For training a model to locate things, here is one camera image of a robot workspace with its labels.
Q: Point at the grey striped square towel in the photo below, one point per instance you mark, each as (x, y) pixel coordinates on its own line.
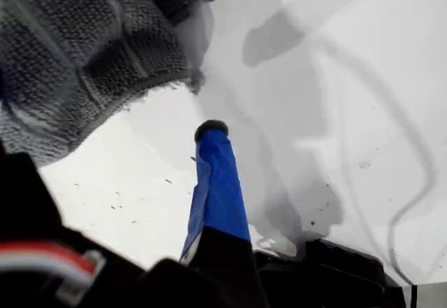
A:
(87, 42)

